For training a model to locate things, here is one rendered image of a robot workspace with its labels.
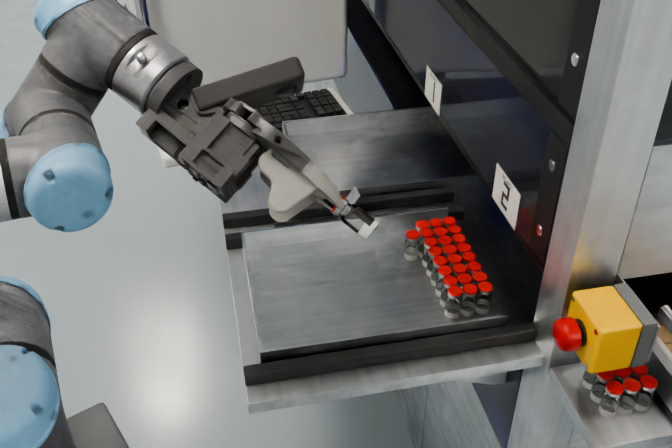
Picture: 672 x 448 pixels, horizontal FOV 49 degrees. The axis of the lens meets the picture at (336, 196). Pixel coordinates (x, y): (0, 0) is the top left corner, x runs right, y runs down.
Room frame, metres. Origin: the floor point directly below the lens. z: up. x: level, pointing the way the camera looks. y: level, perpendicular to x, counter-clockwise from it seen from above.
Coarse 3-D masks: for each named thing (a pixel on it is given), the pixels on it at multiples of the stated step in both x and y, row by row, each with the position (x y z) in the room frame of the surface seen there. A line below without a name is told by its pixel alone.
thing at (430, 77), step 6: (426, 72) 1.25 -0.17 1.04; (432, 72) 1.22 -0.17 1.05; (426, 78) 1.25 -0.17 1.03; (432, 78) 1.22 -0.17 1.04; (426, 84) 1.24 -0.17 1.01; (432, 84) 1.21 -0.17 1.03; (438, 84) 1.18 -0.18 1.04; (426, 90) 1.24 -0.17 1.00; (432, 90) 1.21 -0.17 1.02; (438, 90) 1.18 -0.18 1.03; (426, 96) 1.24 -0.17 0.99; (432, 96) 1.21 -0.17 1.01; (438, 96) 1.18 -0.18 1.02; (432, 102) 1.21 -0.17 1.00; (438, 102) 1.17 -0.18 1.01; (438, 108) 1.17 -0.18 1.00; (438, 114) 1.17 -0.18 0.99
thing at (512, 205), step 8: (496, 168) 0.92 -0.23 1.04; (496, 176) 0.91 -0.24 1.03; (504, 176) 0.89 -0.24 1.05; (496, 184) 0.91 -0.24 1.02; (512, 184) 0.86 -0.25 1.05; (496, 192) 0.91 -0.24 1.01; (504, 192) 0.88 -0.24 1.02; (512, 192) 0.86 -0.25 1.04; (496, 200) 0.90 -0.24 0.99; (504, 200) 0.88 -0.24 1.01; (512, 200) 0.85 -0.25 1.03; (512, 208) 0.85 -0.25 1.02; (512, 216) 0.85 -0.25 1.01; (512, 224) 0.84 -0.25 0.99
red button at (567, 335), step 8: (560, 320) 0.63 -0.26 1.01; (568, 320) 0.63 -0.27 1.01; (560, 328) 0.62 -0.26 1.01; (568, 328) 0.62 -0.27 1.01; (576, 328) 0.62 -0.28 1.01; (560, 336) 0.62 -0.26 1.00; (568, 336) 0.61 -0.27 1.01; (576, 336) 0.61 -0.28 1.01; (560, 344) 0.62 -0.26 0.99; (568, 344) 0.61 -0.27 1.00; (576, 344) 0.61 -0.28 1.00
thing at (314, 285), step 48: (288, 240) 0.94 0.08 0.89; (336, 240) 0.95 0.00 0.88; (384, 240) 0.95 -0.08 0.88; (288, 288) 0.83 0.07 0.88; (336, 288) 0.83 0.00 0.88; (384, 288) 0.83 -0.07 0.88; (432, 288) 0.83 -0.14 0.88; (288, 336) 0.74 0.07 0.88; (336, 336) 0.74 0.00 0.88; (384, 336) 0.71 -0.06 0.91; (432, 336) 0.72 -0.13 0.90
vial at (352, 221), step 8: (344, 200) 0.60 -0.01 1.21; (336, 208) 0.60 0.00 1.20; (344, 208) 0.60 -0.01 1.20; (352, 208) 0.59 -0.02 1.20; (344, 216) 0.59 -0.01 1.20; (352, 216) 0.59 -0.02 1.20; (352, 224) 0.58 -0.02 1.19; (360, 224) 0.58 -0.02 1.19; (376, 224) 0.58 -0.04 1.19; (360, 232) 0.58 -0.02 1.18; (368, 232) 0.58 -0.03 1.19
